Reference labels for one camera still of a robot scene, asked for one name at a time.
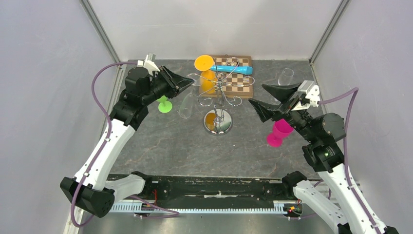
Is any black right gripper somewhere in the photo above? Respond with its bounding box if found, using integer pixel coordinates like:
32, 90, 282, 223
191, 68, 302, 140
249, 81, 318, 142

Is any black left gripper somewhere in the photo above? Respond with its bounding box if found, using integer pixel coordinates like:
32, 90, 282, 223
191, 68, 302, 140
142, 65, 194, 105

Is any clear wine glass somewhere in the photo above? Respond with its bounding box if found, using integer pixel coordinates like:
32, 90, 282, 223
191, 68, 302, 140
278, 68, 294, 86
178, 73, 201, 119

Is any clear wine glass back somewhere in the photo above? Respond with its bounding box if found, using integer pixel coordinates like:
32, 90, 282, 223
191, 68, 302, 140
178, 73, 201, 119

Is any green plastic wine glass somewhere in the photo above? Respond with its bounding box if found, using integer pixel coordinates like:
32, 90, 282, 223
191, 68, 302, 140
156, 96, 172, 113

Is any pink plastic wine glass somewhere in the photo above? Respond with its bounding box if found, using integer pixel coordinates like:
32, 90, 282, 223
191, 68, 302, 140
266, 119, 294, 148

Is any chrome wine glass rack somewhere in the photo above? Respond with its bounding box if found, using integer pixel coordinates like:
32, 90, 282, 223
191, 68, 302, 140
196, 70, 255, 136

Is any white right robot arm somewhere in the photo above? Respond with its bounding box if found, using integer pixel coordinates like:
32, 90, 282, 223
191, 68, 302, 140
249, 80, 397, 234

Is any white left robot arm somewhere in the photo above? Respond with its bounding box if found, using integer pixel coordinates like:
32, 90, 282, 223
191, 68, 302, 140
60, 66, 194, 221

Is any orange plastic wine glass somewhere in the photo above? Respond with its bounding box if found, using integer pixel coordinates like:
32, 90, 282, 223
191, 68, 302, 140
194, 55, 216, 95

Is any blue cylindrical tube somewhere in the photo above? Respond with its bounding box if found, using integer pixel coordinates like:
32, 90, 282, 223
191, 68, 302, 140
210, 65, 253, 75

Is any wooden chess board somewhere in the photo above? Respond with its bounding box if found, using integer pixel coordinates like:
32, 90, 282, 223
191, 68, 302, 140
212, 55, 254, 98

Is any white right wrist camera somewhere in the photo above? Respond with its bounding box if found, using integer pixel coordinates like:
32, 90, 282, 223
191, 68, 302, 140
292, 80, 320, 111

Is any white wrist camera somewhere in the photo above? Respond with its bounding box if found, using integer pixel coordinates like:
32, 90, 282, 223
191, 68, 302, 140
137, 53, 160, 75
292, 80, 320, 111

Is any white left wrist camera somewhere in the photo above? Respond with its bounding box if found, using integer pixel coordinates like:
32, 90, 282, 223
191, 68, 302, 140
137, 53, 160, 75

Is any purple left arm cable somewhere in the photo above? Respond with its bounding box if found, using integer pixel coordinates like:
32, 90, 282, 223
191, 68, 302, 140
70, 62, 181, 228

